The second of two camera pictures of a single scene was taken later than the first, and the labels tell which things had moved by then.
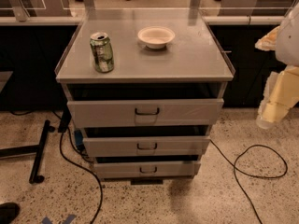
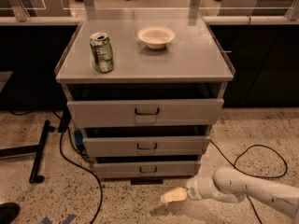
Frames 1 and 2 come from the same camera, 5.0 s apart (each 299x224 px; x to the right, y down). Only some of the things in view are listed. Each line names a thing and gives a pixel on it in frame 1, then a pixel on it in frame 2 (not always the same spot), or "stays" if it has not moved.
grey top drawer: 149,112 stays
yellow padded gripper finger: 269,113 -> 177,194
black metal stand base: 38,149 stays
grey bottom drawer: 147,170 stays
